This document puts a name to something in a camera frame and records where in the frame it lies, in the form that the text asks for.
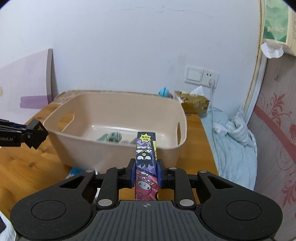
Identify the purple cartoon card box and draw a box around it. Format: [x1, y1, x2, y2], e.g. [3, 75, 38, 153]
[135, 132, 158, 201]

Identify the blue cartoon tissue pack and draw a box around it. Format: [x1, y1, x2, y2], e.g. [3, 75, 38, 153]
[66, 168, 85, 179]

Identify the pink purple board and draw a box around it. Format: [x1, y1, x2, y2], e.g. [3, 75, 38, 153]
[0, 49, 53, 123]

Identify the brown floral table mat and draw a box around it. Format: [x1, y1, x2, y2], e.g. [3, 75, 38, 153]
[52, 90, 158, 105]

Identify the beige plastic storage basket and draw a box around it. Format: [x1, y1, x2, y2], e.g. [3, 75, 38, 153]
[43, 93, 187, 173]

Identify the light blue bed blanket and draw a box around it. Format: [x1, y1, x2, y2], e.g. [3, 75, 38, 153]
[201, 106, 257, 190]

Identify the green crumpled cloth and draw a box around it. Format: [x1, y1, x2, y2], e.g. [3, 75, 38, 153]
[97, 132, 122, 143]

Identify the white power adapter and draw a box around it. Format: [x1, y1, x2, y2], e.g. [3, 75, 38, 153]
[213, 123, 228, 136]

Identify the floral patterned headboard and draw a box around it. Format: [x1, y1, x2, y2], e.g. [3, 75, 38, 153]
[244, 0, 296, 223]

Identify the gold tissue box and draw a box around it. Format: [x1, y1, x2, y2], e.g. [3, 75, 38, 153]
[174, 86, 210, 114]

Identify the blue cartoon figurine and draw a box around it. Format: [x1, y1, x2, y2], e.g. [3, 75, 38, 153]
[158, 87, 171, 98]

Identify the green tissue pack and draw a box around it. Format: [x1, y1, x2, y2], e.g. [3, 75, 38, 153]
[261, 1, 295, 59]

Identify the white charger cable with plug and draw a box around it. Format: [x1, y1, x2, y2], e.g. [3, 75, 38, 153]
[208, 79, 223, 174]

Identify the white wall socket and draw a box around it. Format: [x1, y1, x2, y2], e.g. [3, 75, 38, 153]
[201, 70, 219, 88]

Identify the white wall light switch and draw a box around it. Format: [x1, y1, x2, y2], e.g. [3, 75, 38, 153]
[185, 65, 204, 85]

